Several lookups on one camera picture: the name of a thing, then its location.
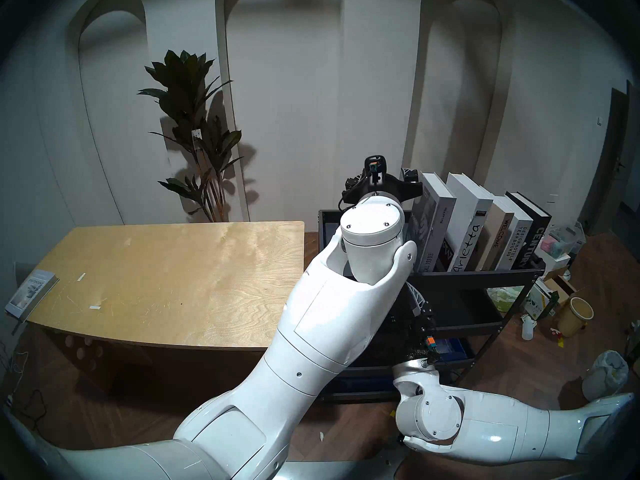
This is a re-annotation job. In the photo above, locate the white Arietta book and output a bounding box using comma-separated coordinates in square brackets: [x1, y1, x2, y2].
[440, 172, 495, 273]

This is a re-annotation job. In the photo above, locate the black metal shelf cart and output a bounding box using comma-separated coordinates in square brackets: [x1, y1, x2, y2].
[318, 210, 547, 402]

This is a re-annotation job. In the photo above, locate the white green printed carton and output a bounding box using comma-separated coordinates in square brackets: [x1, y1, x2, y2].
[525, 279, 560, 320]

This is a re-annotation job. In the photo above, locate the white bagged trash bin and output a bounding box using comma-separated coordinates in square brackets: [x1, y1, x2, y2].
[581, 350, 630, 403]

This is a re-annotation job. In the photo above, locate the yellow paper bucket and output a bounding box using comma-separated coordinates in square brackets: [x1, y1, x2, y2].
[556, 297, 595, 338]

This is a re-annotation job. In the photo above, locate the white square box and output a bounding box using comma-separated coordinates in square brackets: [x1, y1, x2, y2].
[532, 246, 571, 275]

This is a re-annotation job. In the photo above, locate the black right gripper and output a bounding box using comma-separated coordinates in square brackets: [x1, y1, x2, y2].
[395, 284, 436, 361]

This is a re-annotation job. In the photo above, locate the blue plastic bin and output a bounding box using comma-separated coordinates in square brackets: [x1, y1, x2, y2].
[434, 338, 469, 363]

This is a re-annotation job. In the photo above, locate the black Century book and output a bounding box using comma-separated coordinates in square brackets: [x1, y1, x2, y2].
[505, 191, 552, 270]

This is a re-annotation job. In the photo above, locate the white Welcome book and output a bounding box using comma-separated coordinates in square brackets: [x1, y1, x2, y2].
[475, 194, 516, 272]

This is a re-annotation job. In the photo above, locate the dark green potted plant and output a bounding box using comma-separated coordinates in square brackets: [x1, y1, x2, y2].
[137, 49, 246, 222]

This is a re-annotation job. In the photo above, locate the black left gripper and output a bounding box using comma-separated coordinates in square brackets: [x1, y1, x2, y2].
[342, 167, 423, 205]

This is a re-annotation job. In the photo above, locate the clear plastic storage box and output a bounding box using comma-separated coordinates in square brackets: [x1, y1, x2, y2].
[542, 223, 587, 259]

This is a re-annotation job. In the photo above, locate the brown cardboard box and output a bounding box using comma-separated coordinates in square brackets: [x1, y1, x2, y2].
[542, 274, 576, 305]

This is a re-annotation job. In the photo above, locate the thin grey cover book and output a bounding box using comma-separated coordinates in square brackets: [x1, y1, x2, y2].
[4, 269, 60, 322]

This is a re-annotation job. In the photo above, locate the white Design Hotels yearbook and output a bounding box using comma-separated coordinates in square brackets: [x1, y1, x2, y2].
[495, 204, 535, 271]

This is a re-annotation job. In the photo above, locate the grey Special Issue book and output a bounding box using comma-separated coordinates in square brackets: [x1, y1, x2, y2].
[407, 172, 457, 275]

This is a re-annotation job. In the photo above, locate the dark room door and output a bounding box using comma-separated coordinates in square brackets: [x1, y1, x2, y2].
[580, 81, 640, 237]

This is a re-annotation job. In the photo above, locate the light wooden table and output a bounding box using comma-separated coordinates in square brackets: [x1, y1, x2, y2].
[22, 220, 306, 352]

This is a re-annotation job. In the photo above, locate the green plastic bag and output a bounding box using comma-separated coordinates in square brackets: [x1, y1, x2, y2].
[486, 286, 525, 312]

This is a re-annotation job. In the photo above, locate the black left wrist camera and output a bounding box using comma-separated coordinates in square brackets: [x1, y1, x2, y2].
[363, 155, 387, 186]

